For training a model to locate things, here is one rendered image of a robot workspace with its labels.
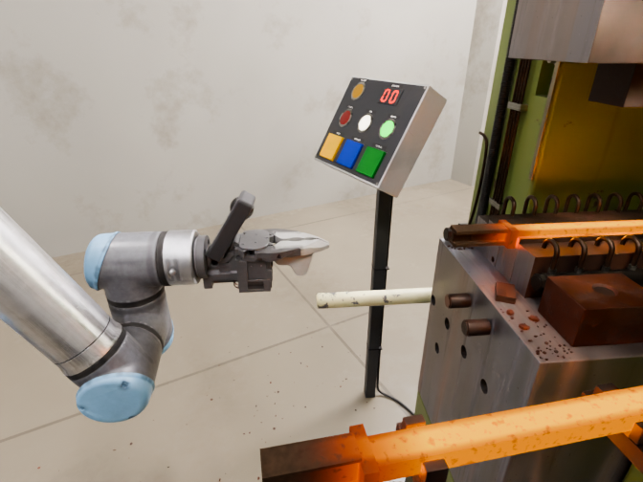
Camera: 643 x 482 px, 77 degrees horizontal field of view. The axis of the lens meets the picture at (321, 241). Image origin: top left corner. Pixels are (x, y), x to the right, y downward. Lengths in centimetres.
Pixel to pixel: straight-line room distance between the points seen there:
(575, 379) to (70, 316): 67
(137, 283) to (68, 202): 242
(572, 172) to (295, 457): 83
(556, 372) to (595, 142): 54
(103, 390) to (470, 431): 45
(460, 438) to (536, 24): 59
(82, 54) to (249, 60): 101
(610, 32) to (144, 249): 69
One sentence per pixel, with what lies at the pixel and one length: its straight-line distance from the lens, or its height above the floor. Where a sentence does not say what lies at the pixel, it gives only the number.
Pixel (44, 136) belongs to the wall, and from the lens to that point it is 299.
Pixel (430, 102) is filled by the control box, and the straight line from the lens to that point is 109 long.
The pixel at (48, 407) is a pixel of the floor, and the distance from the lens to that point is 203.
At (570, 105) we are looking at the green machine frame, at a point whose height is 118.
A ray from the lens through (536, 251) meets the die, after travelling 74.
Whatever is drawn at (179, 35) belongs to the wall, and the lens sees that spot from 299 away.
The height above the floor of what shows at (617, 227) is 101.
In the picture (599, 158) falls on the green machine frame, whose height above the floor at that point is 107.
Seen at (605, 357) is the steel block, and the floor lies 91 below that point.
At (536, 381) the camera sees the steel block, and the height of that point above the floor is 88.
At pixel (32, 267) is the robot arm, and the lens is 58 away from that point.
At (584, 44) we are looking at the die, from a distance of 66.
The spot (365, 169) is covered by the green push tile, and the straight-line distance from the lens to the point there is 109.
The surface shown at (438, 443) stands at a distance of 41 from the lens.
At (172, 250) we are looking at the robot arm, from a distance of 66.
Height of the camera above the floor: 129
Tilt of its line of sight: 26 degrees down
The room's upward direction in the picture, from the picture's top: straight up
